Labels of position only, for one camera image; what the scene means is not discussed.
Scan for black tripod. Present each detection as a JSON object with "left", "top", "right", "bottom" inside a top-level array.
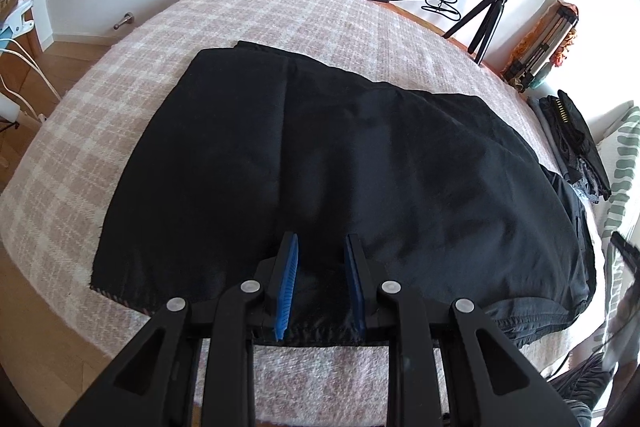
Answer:
[{"left": 442, "top": 0, "right": 516, "bottom": 66}]

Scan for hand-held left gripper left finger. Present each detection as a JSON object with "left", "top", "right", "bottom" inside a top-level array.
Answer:
[{"left": 60, "top": 232, "right": 301, "bottom": 427}]

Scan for green patterned pillow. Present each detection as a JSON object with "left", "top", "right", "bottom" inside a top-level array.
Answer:
[{"left": 597, "top": 107, "right": 640, "bottom": 258}]

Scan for folded metal stand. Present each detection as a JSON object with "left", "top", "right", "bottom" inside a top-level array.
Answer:
[{"left": 501, "top": 0, "right": 580, "bottom": 94}]

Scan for pink plaid blanket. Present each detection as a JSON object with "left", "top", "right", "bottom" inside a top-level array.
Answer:
[{"left": 0, "top": 0, "right": 596, "bottom": 427}]

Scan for pile of dark clothes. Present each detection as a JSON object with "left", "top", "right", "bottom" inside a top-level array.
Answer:
[{"left": 527, "top": 90, "right": 613, "bottom": 208}]

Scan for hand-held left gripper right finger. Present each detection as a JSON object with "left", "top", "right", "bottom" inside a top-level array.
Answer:
[{"left": 342, "top": 233, "right": 601, "bottom": 427}]

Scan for white clamp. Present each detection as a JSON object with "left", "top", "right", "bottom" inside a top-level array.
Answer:
[{"left": 0, "top": 0, "right": 37, "bottom": 52}]

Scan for white cables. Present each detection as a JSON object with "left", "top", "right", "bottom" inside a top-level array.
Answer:
[{"left": 0, "top": 32, "right": 63, "bottom": 125}]

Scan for black pants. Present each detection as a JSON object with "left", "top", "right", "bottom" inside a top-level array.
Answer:
[{"left": 90, "top": 40, "right": 598, "bottom": 349}]

